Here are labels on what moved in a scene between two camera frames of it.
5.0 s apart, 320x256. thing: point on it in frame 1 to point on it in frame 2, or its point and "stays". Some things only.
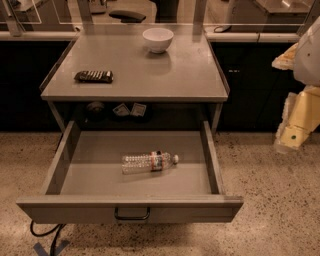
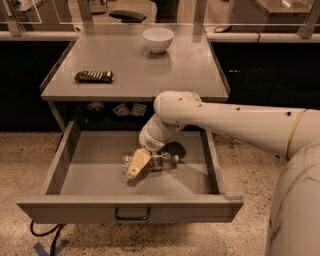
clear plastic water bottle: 135,163 stays
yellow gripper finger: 286,61 to 153,137
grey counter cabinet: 136,74 stays
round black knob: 95,110 stays
